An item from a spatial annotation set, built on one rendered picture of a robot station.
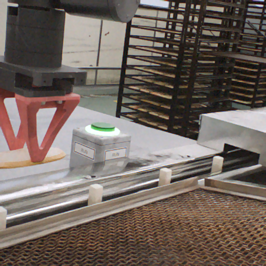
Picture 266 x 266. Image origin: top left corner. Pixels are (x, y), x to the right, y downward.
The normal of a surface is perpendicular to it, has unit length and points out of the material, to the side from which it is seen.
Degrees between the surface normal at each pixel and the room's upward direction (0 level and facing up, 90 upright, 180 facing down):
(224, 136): 90
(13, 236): 80
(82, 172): 0
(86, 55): 90
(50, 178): 0
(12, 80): 90
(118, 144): 90
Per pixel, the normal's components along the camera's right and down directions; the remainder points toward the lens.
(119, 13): 0.91, 0.21
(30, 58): 0.07, 0.25
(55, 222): 0.74, 0.08
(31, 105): 0.63, 0.58
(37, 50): 0.33, 0.26
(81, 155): -0.68, 0.09
